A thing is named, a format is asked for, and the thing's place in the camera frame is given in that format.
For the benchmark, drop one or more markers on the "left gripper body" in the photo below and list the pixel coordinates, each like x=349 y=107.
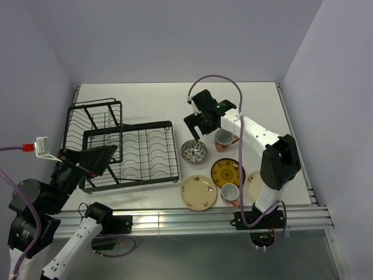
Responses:
x=69 y=174

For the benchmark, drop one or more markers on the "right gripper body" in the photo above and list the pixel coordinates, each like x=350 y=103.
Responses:
x=206 y=128

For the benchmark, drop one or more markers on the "patterned ceramic bowl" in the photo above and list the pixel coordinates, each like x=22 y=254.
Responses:
x=194 y=151

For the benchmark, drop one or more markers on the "orange floral mug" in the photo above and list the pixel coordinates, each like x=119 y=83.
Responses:
x=223 y=139

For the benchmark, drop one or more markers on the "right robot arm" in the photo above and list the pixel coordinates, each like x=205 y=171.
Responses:
x=280 y=161

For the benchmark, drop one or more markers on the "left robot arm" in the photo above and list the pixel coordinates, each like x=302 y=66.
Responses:
x=35 y=203

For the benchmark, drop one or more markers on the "yellow black patterned plate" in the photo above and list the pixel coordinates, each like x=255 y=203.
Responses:
x=226 y=170

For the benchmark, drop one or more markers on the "cream plate with flowers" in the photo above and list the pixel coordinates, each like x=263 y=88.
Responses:
x=198 y=192

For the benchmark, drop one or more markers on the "orange mug near edge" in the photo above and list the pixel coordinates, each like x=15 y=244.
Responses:
x=230 y=194

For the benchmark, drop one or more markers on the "cream plate with branch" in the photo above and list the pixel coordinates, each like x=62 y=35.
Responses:
x=253 y=186

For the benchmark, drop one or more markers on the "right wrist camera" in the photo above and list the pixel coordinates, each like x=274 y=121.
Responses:
x=189 y=99

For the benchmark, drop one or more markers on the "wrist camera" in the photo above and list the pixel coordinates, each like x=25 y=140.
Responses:
x=189 y=99
x=42 y=149

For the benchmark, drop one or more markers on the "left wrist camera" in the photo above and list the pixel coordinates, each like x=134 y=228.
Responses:
x=42 y=149

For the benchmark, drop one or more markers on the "black wire dish rack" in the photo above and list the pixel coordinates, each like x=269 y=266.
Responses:
x=146 y=153

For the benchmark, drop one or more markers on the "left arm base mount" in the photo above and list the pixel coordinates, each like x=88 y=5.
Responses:
x=119 y=224

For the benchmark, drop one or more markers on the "aluminium table edge rail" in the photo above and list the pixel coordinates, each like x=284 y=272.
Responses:
x=217 y=220

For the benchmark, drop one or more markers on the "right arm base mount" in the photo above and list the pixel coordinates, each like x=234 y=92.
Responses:
x=272 y=226

